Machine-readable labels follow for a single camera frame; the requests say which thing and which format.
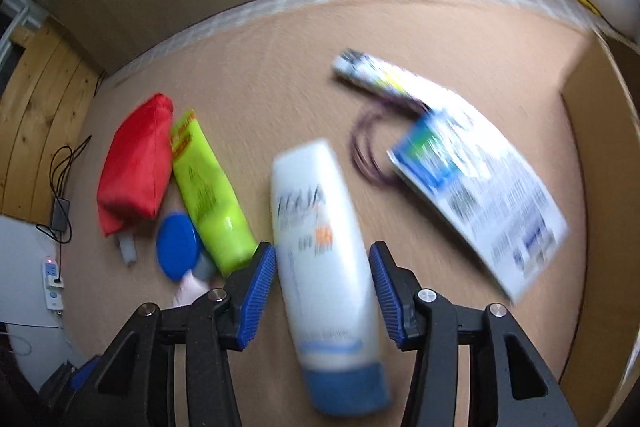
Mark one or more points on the red fabric pouch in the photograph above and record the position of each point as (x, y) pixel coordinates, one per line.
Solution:
(135, 167)

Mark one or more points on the yellow-green tube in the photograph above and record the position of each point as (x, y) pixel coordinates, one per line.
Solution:
(210, 197)

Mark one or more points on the white blue printed packet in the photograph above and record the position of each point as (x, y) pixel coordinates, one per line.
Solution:
(480, 192)

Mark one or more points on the cardboard box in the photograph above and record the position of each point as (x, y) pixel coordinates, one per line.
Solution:
(605, 207)

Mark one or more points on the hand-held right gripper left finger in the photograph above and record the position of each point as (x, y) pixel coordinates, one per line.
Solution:
(260, 279)

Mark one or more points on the blue round lid jar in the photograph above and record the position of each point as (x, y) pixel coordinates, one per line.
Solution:
(176, 247)

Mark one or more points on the white sunscreen bottle blue cap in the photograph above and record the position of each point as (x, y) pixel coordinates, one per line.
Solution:
(325, 257)

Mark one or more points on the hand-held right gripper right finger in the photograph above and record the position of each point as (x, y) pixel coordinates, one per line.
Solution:
(384, 279)

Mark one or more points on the white power strip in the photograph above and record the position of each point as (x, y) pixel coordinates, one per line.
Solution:
(51, 282)

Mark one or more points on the white board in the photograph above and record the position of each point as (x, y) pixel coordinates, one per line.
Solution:
(22, 272)

